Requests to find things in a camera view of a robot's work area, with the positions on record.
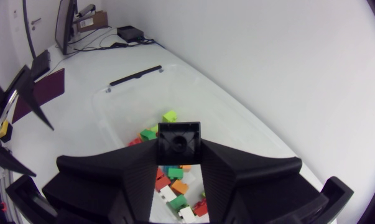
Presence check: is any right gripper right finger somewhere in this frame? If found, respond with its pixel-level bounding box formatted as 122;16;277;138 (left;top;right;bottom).
200;139;330;224

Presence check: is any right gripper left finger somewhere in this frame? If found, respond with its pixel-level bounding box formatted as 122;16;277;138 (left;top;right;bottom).
42;139;159;224

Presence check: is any black toy brick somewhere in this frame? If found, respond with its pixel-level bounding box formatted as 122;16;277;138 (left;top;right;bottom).
157;121;202;166

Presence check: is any clear plastic container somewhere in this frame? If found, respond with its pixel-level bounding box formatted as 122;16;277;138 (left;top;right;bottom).
91;63;303;224

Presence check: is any yellow toy brick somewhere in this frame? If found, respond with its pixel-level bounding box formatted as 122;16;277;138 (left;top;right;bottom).
0;120;10;139

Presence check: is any dark mat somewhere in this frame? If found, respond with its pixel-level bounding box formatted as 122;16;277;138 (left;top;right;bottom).
11;68;65;124

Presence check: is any white toy brick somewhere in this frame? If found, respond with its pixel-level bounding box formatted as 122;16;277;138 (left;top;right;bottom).
159;185;178;203
178;206;197;224

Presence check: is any black keyboard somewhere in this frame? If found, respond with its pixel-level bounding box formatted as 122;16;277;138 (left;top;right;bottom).
29;49;52;81

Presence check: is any dark screen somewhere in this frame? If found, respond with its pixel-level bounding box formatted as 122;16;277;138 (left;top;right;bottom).
54;0;78;56

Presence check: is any brown cardboard box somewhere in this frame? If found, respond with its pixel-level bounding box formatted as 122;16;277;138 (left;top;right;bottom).
76;10;109;34

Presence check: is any black power brick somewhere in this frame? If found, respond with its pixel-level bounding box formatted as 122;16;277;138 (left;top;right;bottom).
116;25;145;44

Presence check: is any black cable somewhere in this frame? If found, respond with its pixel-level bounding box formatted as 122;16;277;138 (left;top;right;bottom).
72;39;147;52

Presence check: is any blue cable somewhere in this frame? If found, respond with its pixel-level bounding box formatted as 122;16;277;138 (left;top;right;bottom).
142;38;165;50

